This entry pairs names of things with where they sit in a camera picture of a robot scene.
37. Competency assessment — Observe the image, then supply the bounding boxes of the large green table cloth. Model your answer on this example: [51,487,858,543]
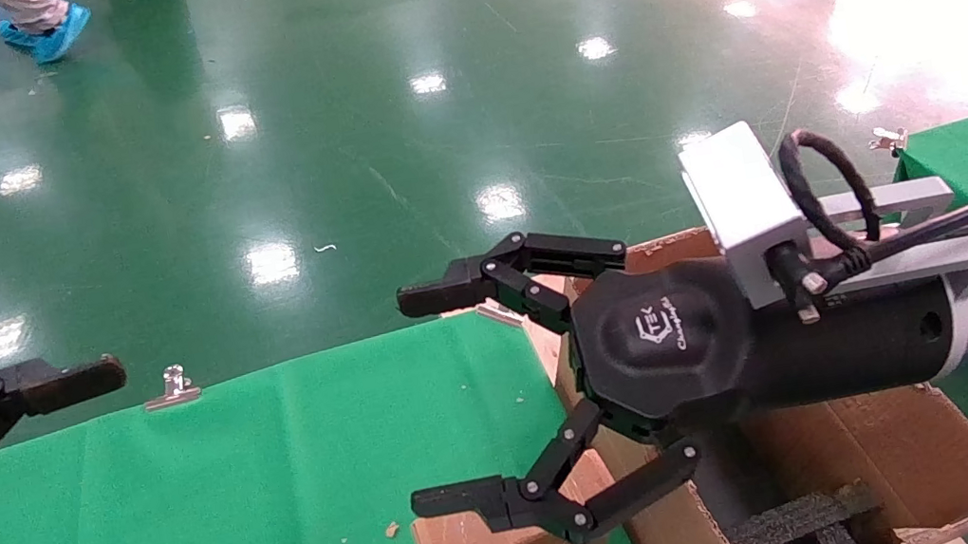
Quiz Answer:
[0,291,650,544]

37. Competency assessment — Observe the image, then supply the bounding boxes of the silver binder clip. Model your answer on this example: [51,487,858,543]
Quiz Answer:
[476,295,524,333]
[139,361,204,413]
[866,122,910,159]

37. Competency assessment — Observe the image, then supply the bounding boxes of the black cross foam insert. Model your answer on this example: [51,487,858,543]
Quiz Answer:
[720,477,890,544]

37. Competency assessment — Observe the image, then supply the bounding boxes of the person's trouser leg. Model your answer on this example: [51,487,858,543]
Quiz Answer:
[0,0,74,40]

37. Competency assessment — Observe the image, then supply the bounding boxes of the blue shoe cover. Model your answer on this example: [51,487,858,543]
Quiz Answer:
[0,0,98,71]

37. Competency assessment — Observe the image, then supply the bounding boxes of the large open cardboard carton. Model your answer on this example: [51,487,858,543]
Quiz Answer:
[511,185,968,544]

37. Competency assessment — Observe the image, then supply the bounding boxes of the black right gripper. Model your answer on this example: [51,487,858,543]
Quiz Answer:
[373,167,968,544]

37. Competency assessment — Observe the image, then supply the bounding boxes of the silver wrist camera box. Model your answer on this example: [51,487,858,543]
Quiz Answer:
[674,91,968,319]

